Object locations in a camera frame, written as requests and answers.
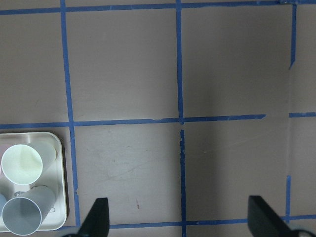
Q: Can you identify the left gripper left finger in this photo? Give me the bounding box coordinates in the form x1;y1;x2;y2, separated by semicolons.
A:
77;197;110;237

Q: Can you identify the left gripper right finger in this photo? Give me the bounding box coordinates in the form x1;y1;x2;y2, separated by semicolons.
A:
248;196;292;237

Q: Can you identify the grey plastic cup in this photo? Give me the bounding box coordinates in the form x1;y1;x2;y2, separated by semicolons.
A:
2;186;56;236

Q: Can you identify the pale green plastic cup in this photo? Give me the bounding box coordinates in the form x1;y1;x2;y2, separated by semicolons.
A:
1;142;57;185

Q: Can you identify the white plastic tray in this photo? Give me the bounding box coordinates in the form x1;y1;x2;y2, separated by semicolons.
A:
0;131;68;231

